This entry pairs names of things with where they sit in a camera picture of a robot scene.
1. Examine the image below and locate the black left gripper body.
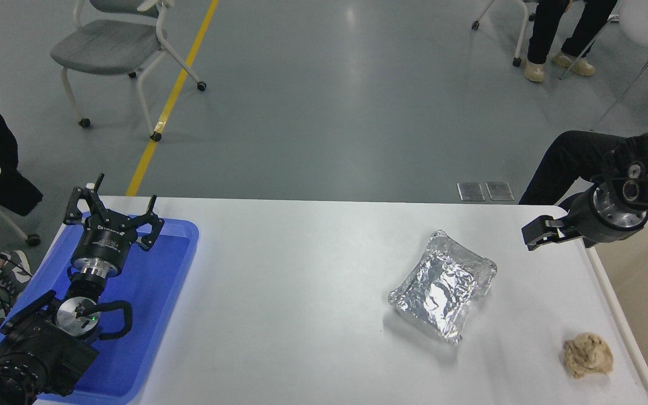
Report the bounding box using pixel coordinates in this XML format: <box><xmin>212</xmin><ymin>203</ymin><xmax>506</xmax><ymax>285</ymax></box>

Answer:
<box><xmin>73</xmin><ymin>216</ymin><xmax>137</xmax><ymax>269</ymax></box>

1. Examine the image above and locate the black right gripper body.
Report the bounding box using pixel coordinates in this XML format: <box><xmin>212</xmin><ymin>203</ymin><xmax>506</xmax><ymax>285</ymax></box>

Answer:
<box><xmin>564</xmin><ymin>188</ymin><xmax>648</xmax><ymax>248</ymax></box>

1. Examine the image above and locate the metal floor plate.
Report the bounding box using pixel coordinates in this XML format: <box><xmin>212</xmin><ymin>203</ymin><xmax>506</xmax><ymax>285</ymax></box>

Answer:
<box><xmin>486</xmin><ymin>181</ymin><xmax>515</xmax><ymax>201</ymax></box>
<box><xmin>457</xmin><ymin>182</ymin><xmax>486</xmax><ymax>202</ymax></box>

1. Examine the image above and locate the white chair leg with caster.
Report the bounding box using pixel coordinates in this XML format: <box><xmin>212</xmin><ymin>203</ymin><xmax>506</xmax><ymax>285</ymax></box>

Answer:
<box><xmin>0</xmin><ymin>196</ymin><xmax>42</xmax><ymax>247</ymax></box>

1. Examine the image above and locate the blue plastic tray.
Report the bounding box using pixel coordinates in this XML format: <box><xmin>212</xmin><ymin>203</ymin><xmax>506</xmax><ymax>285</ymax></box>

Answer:
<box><xmin>0</xmin><ymin>217</ymin><xmax>200</xmax><ymax>404</ymax></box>

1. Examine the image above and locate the silver foil tray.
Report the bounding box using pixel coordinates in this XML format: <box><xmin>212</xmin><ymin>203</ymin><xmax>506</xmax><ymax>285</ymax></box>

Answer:
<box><xmin>388</xmin><ymin>229</ymin><xmax>498</xmax><ymax>345</ymax></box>

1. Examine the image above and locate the crumpled tan paper ball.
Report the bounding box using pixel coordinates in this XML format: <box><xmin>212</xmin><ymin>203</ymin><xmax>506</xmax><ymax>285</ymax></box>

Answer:
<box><xmin>563</xmin><ymin>332</ymin><xmax>614</xmax><ymax>379</ymax></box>

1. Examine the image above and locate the grey wheeled chair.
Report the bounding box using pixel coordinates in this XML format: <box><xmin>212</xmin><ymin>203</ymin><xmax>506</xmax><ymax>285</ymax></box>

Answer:
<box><xmin>50</xmin><ymin>0</ymin><xmax>208</xmax><ymax>142</ymax></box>

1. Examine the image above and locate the white wheeled chair frame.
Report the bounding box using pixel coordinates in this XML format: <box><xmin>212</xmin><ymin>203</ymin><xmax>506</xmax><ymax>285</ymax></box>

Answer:
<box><xmin>471</xmin><ymin>0</ymin><xmax>536</xmax><ymax>68</ymax></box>

